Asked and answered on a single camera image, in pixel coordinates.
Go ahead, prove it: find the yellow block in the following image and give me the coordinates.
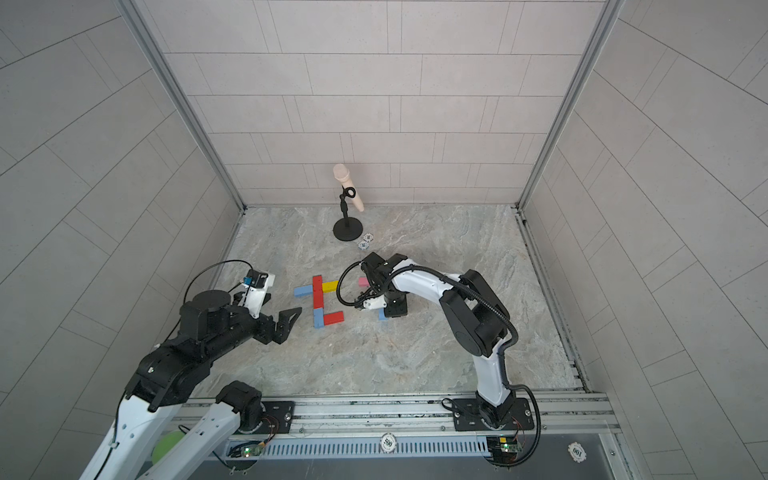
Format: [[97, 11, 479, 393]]
[[321, 281, 338, 293]]

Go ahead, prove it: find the red stem block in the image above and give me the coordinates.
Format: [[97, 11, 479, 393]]
[[312, 275, 323, 294]]

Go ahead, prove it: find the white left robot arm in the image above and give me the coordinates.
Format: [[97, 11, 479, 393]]
[[81, 287, 302, 479]]

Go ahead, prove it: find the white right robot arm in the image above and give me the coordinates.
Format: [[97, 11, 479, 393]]
[[377, 257, 518, 429]]

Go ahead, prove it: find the black microphone stand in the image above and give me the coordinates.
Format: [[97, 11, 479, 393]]
[[333, 187, 363, 242]]

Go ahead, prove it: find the left circuit board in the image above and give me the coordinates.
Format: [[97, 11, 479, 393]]
[[227, 440, 268, 459]]

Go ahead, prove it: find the circuit board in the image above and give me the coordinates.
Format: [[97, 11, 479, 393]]
[[227, 440, 268, 459], [486, 436, 521, 466]]

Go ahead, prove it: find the beige wooden microphone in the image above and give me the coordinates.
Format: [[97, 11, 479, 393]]
[[333, 164, 365, 212]]

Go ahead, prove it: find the green round button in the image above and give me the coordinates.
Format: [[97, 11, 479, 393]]
[[151, 430, 185, 465]]

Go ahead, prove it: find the right circuit board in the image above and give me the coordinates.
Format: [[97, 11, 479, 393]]
[[486, 436, 521, 466]]

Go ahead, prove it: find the poker chip right corner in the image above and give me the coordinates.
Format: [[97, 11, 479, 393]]
[[567, 442, 587, 464]]

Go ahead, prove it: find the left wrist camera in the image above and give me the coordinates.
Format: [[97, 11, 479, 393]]
[[242, 269, 275, 319]]

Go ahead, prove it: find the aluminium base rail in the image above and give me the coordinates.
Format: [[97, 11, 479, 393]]
[[160, 390, 620, 466]]

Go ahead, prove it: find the black corrugated cable hose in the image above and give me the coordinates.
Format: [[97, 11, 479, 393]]
[[335, 259, 542, 468]]

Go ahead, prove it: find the poker chip on rail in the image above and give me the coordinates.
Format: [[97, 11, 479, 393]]
[[380, 433, 397, 454]]

